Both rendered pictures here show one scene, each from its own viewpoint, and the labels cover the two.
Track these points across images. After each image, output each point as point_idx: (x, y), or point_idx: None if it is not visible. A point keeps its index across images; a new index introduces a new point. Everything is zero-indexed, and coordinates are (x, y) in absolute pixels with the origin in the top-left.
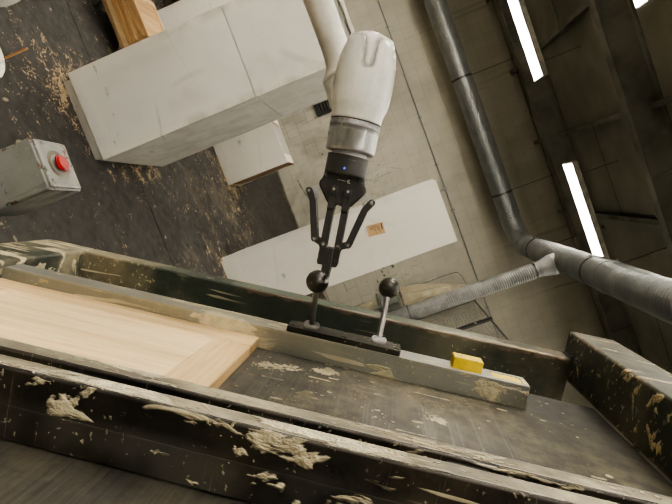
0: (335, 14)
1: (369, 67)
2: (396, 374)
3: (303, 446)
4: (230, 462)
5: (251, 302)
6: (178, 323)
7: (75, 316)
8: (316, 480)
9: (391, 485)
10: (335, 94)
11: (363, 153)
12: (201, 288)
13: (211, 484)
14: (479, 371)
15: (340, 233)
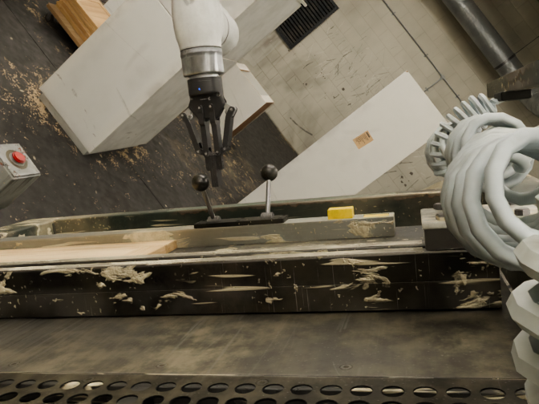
0: None
1: (191, 4)
2: (285, 237)
3: (134, 270)
4: (98, 293)
5: (186, 221)
6: (114, 245)
7: (38, 258)
8: (148, 289)
9: (192, 279)
10: (175, 34)
11: (210, 72)
12: (146, 222)
13: (91, 311)
14: (350, 216)
15: (216, 141)
